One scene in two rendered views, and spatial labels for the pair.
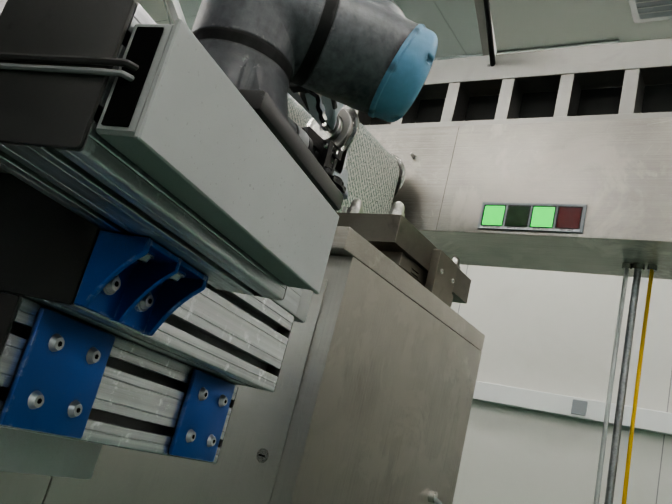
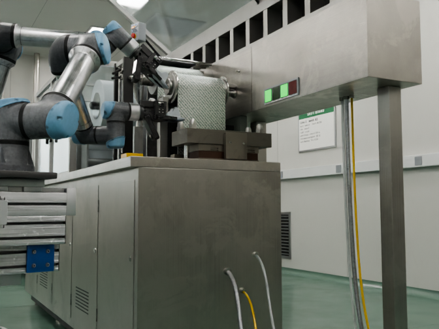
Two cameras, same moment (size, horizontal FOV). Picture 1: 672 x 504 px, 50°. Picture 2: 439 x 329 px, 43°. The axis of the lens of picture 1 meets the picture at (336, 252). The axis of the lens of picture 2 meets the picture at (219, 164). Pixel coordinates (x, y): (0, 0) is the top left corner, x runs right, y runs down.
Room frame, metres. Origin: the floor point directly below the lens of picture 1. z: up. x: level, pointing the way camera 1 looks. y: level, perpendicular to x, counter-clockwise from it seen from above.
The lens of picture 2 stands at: (-0.55, -1.25, 0.70)
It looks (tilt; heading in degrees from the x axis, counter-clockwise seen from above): 5 degrees up; 28
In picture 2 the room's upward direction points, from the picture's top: straight up
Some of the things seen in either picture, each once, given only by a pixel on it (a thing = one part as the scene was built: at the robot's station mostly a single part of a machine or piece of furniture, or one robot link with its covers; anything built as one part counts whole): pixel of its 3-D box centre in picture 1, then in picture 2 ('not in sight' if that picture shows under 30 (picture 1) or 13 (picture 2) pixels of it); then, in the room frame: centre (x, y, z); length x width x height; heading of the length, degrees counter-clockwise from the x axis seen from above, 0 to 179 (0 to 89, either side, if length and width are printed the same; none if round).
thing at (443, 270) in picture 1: (441, 280); (236, 145); (1.53, -0.24, 0.96); 0.10 x 0.03 x 0.11; 145
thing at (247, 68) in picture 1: (227, 99); (9, 156); (0.70, 0.15, 0.87); 0.15 x 0.15 x 0.10
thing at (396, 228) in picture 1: (405, 260); (222, 140); (1.57, -0.16, 1.00); 0.40 x 0.16 x 0.06; 145
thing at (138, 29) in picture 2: not in sight; (137, 32); (1.88, 0.52, 1.66); 0.07 x 0.07 x 0.10; 74
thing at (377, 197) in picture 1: (363, 206); (202, 117); (1.61, -0.04, 1.11); 0.23 x 0.01 x 0.18; 145
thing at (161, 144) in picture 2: not in sight; (159, 131); (1.53, 0.14, 1.05); 0.06 x 0.05 x 0.31; 145
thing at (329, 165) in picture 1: (311, 158); (151, 111); (1.41, 0.10, 1.12); 0.12 x 0.08 x 0.09; 145
